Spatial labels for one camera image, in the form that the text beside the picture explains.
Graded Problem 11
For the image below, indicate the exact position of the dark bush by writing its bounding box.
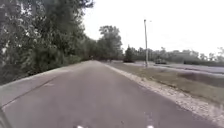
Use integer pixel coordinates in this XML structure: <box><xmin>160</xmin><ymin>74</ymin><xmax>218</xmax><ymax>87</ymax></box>
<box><xmin>123</xmin><ymin>45</ymin><xmax>136</xmax><ymax>64</ymax></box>

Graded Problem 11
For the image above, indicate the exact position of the grey asphalt path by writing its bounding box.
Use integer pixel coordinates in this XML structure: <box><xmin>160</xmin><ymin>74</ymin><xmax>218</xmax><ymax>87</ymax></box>
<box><xmin>0</xmin><ymin>59</ymin><xmax>221</xmax><ymax>128</ymax></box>

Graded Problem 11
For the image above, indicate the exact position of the tall pole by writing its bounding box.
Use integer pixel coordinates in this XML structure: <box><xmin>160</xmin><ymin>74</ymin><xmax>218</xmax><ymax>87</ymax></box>
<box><xmin>143</xmin><ymin>18</ymin><xmax>149</xmax><ymax>69</ymax></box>

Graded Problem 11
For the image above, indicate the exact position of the vehicle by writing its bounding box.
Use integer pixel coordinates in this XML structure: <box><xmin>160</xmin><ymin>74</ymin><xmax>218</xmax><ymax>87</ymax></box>
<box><xmin>154</xmin><ymin>58</ymin><xmax>168</xmax><ymax>65</ymax></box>

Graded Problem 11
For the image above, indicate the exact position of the dry grass verge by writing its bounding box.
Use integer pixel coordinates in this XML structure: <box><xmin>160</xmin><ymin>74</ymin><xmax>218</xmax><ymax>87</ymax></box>
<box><xmin>105</xmin><ymin>61</ymin><xmax>224</xmax><ymax>105</ymax></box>

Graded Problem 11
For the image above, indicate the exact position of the distant row of trees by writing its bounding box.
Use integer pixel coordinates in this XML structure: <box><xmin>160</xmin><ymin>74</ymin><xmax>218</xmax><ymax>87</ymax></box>
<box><xmin>132</xmin><ymin>46</ymin><xmax>224</xmax><ymax>67</ymax></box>

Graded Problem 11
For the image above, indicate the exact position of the pale gravel strip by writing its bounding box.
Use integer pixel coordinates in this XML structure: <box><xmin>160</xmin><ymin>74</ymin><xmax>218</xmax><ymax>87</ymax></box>
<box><xmin>101</xmin><ymin>61</ymin><xmax>224</xmax><ymax>127</ymax></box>

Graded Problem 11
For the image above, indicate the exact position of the grey asphalt road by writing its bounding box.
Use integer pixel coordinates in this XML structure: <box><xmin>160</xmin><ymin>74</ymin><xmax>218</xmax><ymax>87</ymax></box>
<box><xmin>133</xmin><ymin>61</ymin><xmax>224</xmax><ymax>76</ymax></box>

